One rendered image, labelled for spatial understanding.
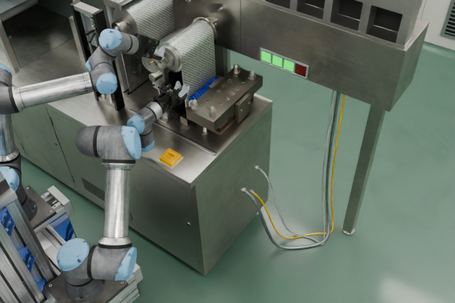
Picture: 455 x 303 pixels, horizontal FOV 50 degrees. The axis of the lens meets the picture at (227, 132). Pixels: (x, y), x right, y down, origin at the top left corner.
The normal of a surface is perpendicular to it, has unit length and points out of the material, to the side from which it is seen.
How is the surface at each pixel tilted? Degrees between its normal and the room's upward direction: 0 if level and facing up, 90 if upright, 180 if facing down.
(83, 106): 0
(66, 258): 7
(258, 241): 0
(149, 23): 92
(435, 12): 90
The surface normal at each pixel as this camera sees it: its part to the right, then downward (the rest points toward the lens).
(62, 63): -0.03, -0.72
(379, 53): -0.59, 0.57
